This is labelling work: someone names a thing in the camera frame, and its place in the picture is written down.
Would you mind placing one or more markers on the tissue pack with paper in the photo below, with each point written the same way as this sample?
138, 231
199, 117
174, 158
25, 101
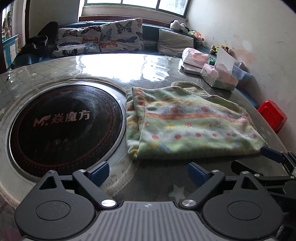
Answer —
220, 75

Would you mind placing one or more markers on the quilted grey star tablecloth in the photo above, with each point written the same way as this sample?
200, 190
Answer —
148, 191

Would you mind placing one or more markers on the blue sofa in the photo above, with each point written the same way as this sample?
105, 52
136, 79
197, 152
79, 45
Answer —
151, 37

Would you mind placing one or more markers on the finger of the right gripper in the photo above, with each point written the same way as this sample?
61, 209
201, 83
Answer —
238, 167
286, 159

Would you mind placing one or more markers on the pink tissue pack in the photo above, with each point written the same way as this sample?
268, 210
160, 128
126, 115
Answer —
195, 57

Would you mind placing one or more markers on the green patterned child's cardigan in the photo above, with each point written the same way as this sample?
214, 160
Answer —
183, 121

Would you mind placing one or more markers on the grey plain cushion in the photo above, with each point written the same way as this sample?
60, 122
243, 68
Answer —
173, 44

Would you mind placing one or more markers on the window with green frame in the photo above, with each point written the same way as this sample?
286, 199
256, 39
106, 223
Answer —
174, 7

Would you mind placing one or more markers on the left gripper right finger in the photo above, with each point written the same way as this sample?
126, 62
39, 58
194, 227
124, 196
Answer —
207, 183

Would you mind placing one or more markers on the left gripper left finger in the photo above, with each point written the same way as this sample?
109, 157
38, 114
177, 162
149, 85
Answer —
87, 184

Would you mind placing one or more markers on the clear plastic storage box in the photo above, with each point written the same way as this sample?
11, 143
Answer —
239, 71

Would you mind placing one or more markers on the black clothes pile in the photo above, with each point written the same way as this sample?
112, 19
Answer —
37, 48

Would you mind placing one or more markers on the butterfly print cushion lying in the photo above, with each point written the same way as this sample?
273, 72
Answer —
77, 41

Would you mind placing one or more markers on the butterfly print cushion upright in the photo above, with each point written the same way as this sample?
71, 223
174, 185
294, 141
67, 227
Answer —
125, 35

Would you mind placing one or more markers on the blue white cabinet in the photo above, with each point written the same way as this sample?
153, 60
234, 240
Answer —
10, 48

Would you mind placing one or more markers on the round black induction cooktop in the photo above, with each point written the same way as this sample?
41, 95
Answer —
66, 127

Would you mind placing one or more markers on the flat book under tissues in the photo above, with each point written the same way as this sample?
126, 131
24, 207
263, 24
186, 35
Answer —
191, 69

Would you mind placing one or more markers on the white plush toy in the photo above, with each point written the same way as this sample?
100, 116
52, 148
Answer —
180, 27

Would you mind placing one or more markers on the red plastic stool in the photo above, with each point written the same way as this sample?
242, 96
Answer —
274, 116

